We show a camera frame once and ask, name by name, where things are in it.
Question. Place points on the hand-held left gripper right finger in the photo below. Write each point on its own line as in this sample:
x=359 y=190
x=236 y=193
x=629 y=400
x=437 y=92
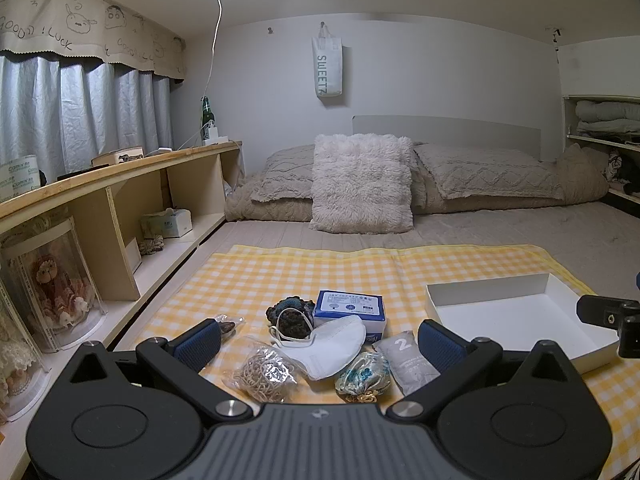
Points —
x=436 y=344

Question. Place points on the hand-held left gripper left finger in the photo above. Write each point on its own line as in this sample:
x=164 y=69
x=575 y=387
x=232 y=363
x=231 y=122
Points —
x=200 y=346

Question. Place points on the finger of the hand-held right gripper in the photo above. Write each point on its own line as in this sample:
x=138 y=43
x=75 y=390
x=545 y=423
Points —
x=602 y=310

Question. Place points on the silver foil packet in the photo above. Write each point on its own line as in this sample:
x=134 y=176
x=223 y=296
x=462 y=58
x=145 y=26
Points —
x=407 y=362

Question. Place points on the clear bag of rubber bands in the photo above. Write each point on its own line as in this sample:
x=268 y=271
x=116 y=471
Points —
x=262 y=372

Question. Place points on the white cardboard box tray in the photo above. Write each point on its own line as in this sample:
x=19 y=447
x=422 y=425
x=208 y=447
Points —
x=515 y=320

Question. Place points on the white face mask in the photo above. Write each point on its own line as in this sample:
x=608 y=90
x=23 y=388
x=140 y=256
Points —
x=330 y=347

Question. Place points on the crumpled patterned plastic bag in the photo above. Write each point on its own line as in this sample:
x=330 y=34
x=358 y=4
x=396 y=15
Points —
x=362 y=377

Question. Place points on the blue and white tissue pack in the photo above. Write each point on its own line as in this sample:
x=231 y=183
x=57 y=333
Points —
x=350 y=310

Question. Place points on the dark crocheted yarn piece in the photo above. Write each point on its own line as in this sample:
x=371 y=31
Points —
x=290 y=317

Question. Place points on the yellow checked blanket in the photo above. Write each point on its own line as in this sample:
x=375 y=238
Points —
x=300 y=270

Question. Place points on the pale green tissue box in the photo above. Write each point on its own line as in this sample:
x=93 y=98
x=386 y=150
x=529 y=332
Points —
x=167 y=222

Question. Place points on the beige quilted pillows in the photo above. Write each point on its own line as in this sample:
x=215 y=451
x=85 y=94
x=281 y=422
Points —
x=580 y=180

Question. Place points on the dark patterned clothes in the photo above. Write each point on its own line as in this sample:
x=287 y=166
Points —
x=622 y=170

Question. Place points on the beige fleece blanket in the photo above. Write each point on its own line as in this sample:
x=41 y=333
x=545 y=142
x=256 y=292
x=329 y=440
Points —
x=270 y=210

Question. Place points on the wooden bedside shelf unit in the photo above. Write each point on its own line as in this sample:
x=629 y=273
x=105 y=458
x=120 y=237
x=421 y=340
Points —
x=120 y=210

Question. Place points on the doll in clear case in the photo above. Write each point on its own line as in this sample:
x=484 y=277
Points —
x=55 y=280

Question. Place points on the fluffy cream pillow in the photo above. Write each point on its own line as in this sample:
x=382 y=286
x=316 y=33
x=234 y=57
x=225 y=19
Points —
x=362 y=185

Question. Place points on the beige quilted pillow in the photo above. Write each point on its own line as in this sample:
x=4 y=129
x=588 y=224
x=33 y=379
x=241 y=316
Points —
x=485 y=170
x=285 y=175

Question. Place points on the lace item in clear case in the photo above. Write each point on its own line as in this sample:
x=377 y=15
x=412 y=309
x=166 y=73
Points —
x=17 y=375

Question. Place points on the folded pale bedding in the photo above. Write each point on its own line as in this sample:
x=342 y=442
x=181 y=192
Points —
x=607 y=117

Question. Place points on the white power strip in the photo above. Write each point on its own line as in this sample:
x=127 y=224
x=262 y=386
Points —
x=217 y=140

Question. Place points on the small wooden box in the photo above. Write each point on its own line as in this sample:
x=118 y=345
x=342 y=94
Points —
x=117 y=156

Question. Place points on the flat dark tablet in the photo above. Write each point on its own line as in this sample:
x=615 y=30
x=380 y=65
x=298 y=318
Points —
x=75 y=175

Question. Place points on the grey bed headboard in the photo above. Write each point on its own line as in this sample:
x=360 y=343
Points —
x=450 y=130

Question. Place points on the white charger plug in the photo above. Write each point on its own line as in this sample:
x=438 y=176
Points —
x=212 y=131

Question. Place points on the green glass bottle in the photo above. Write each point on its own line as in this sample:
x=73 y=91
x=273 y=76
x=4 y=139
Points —
x=205 y=110

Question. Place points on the green and white paper packs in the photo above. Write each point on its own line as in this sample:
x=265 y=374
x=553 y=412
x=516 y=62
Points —
x=17 y=175

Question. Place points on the grey window curtain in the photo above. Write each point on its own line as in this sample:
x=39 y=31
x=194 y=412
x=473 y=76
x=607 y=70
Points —
x=85 y=115

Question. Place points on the white hanging tote bag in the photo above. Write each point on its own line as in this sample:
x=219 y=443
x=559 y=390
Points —
x=327 y=70

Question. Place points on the beige cartoon printed valance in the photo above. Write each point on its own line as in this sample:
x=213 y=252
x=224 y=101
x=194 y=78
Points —
x=80 y=25

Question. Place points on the cream wall shelf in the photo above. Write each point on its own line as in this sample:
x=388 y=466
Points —
x=570 y=125

